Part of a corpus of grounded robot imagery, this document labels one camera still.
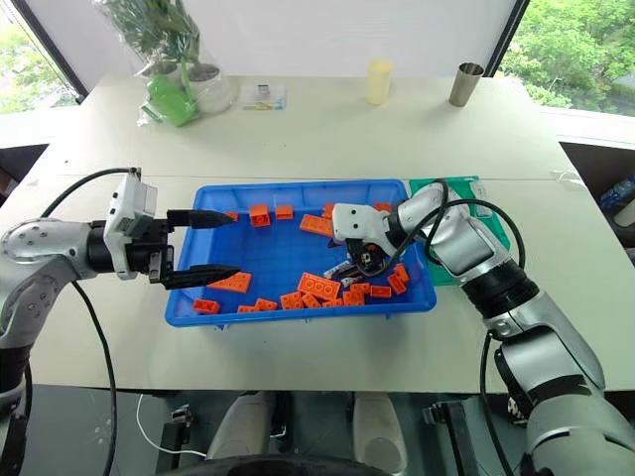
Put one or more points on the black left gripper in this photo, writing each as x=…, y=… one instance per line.
x=149, y=253

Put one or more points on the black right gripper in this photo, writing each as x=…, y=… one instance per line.
x=367, y=255

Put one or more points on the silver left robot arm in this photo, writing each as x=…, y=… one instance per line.
x=39, y=238

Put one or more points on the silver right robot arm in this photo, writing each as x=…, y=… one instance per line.
x=461, y=238

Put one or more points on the blue plastic bin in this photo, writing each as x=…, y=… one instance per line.
x=278, y=248

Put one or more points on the small orange brick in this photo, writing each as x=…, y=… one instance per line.
x=402, y=271
x=283, y=212
x=231, y=216
x=265, y=304
x=329, y=210
x=292, y=300
x=381, y=291
x=360, y=287
x=312, y=300
x=206, y=307
x=246, y=309
x=397, y=283
x=333, y=302
x=353, y=297
x=382, y=205

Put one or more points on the long orange brick plate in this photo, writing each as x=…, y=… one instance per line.
x=316, y=224
x=319, y=286

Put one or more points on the orange wedge plate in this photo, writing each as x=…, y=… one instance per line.
x=232, y=283

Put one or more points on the orange cube brick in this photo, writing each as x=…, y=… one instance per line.
x=259, y=215

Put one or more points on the green plastic bag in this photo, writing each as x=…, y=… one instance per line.
x=171, y=101

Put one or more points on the white plant pot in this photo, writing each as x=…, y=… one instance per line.
x=211, y=89

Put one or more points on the clear plastic box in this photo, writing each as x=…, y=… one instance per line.
x=264, y=95

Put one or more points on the grey rounded robot leg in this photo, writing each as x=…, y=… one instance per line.
x=379, y=431
x=243, y=426

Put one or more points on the pale yellow cup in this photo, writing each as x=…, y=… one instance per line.
x=379, y=82

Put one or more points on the metal cup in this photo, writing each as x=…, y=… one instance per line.
x=465, y=84

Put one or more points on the green plant in plastic wrap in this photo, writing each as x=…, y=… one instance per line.
x=159, y=30

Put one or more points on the small clear plastic scrap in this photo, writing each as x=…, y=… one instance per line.
x=563, y=177

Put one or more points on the dark box with blue item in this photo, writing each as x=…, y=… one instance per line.
x=617, y=193

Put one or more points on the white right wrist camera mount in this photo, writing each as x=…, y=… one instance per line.
x=357, y=220

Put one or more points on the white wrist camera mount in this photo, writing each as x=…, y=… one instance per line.
x=130, y=203
x=357, y=220

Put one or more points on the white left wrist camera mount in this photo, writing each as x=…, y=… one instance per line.
x=130, y=203

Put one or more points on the black metal bracket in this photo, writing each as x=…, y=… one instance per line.
x=454, y=431
x=176, y=436

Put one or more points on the black window frame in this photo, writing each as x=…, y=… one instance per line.
x=54, y=59
x=507, y=35

